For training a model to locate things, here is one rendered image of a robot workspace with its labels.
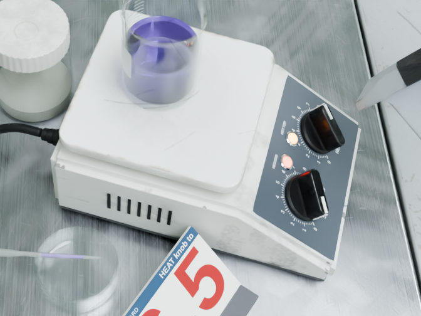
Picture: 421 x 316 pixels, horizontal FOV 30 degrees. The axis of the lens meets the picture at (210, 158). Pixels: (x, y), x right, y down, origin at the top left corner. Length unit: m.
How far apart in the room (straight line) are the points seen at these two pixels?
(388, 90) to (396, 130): 0.18
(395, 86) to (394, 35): 0.25
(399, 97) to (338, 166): 0.11
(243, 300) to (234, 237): 0.05
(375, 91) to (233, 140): 0.09
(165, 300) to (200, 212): 0.06
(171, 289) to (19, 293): 0.11
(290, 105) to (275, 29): 0.14
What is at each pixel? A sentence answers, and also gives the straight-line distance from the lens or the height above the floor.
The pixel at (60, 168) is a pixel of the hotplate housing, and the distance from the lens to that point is 0.51.
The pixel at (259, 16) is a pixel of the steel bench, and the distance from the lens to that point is 0.69.
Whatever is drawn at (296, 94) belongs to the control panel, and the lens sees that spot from 0.56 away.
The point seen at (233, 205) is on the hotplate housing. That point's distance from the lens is 0.49.
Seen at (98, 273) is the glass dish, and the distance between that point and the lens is 0.54.
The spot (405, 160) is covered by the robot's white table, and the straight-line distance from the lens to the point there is 0.63.
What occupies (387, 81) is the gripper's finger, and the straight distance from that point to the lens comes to 0.47.
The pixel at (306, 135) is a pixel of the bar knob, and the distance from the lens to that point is 0.55.
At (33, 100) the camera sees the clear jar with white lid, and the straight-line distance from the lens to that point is 0.58.
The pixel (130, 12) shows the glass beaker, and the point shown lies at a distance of 0.49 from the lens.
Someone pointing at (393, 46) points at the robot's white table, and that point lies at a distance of 0.70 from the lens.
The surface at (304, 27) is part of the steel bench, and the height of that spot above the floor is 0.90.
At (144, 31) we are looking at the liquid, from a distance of 0.50.
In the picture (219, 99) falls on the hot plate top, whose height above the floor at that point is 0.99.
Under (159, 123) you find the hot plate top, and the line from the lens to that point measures 0.50.
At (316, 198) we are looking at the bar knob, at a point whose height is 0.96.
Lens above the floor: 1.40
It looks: 58 degrees down
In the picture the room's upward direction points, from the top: 12 degrees clockwise
